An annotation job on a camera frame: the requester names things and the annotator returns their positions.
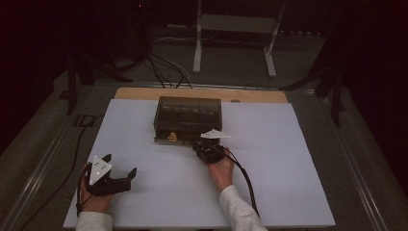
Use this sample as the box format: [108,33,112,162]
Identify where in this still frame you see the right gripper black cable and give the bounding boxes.
[210,143,262,219]

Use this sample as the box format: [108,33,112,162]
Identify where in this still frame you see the smoky clear drawer organizer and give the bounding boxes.
[153,95,223,147]

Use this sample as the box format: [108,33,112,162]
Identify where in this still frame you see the white floor cable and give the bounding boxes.
[153,37,193,90]

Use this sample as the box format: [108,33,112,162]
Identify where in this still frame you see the white table sheet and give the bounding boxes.
[63,98,336,229]

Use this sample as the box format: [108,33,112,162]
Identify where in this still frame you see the person's right hand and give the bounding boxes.
[205,147,236,193]

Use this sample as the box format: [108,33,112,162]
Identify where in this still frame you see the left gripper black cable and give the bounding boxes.
[18,115,105,231]

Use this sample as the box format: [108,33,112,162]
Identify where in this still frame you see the person's left hand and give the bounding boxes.
[79,163,114,215]

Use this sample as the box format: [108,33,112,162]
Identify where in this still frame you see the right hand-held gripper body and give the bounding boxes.
[191,128,232,165]

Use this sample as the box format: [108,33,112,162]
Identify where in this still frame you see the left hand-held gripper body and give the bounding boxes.
[85,155,133,197]

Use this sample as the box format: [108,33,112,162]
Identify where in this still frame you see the black floor cables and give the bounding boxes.
[145,51,193,90]

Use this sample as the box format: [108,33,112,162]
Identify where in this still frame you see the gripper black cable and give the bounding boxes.
[18,115,105,231]
[210,143,262,219]

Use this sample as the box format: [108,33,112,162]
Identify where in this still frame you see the white metal stand frame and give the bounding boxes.
[191,0,287,79]

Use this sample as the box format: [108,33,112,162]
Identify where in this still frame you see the black floor stand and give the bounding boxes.
[65,54,133,116]
[278,32,348,128]

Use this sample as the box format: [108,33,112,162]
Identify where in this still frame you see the metal floor rail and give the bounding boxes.
[0,84,97,231]
[316,92,391,231]

